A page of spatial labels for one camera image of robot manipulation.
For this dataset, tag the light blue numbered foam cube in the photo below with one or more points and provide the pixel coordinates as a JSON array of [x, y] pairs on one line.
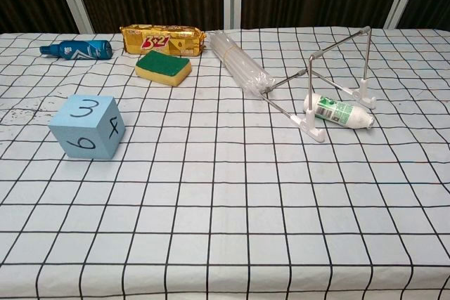
[[95, 131]]

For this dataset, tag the green and yellow sponge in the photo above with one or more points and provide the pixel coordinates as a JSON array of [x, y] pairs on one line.
[[163, 67]]

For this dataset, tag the white black grid tablecloth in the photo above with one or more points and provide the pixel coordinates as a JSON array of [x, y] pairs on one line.
[[225, 208]]

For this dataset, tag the clear plastic tube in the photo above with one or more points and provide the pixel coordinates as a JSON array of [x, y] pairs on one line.
[[239, 63]]

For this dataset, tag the white bottle green label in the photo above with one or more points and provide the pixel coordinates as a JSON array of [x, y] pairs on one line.
[[339, 112]]

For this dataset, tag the gold biscuit packet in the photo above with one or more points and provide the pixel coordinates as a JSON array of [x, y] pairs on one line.
[[161, 41]]

